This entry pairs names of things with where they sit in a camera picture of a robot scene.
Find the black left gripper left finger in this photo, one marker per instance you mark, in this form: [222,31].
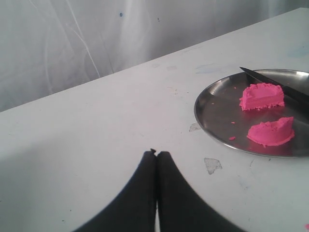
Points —
[134,208]

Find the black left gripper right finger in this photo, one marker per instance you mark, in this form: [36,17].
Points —
[180,208]

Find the pink play dough lump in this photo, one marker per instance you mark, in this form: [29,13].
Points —
[273,133]
[261,96]

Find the black knife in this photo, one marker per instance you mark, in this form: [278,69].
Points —
[290,92]

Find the round stainless steel plate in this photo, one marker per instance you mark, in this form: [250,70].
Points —
[219,114]

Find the white plastic backdrop sheet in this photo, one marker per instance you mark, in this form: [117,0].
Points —
[47,46]

